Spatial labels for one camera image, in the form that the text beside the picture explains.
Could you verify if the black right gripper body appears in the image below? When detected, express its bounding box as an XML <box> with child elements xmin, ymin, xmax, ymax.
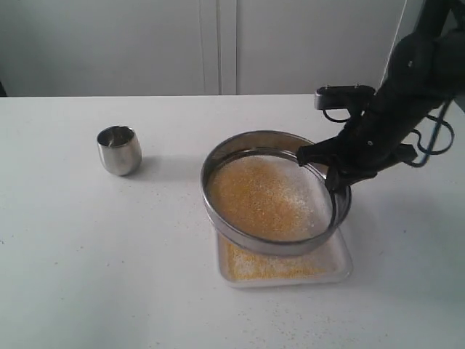
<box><xmin>336</xmin><ymin>108</ymin><xmax>416</xmax><ymax>178</ymax></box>

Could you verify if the round stainless steel sieve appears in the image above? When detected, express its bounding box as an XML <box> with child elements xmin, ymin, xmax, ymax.
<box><xmin>201</xmin><ymin>130</ymin><xmax>352</xmax><ymax>257</ymax></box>

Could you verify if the rice and millet grain mix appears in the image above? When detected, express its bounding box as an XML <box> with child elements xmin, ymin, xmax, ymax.
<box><xmin>208</xmin><ymin>156</ymin><xmax>331</xmax><ymax>241</ymax></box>

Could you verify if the stainless steel cup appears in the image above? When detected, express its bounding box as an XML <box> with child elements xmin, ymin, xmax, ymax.
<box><xmin>97</xmin><ymin>125</ymin><xmax>142</xmax><ymax>176</ymax></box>

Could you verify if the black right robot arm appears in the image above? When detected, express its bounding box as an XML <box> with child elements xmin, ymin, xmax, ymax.
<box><xmin>296</xmin><ymin>1</ymin><xmax>464</xmax><ymax>191</ymax></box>

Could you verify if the white square tray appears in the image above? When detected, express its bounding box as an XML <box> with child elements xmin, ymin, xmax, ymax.
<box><xmin>216</xmin><ymin>231</ymin><xmax>352</xmax><ymax>288</ymax></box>

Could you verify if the yellow millet in tray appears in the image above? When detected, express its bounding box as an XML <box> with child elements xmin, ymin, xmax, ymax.
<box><xmin>221</xmin><ymin>241</ymin><xmax>339</xmax><ymax>281</ymax></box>

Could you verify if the white cabinet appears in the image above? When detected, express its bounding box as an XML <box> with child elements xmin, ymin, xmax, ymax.
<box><xmin>1</xmin><ymin>1</ymin><xmax>422</xmax><ymax>96</ymax></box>

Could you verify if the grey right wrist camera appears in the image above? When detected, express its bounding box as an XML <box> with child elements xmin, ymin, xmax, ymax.
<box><xmin>314</xmin><ymin>84</ymin><xmax>376</xmax><ymax>111</ymax></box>

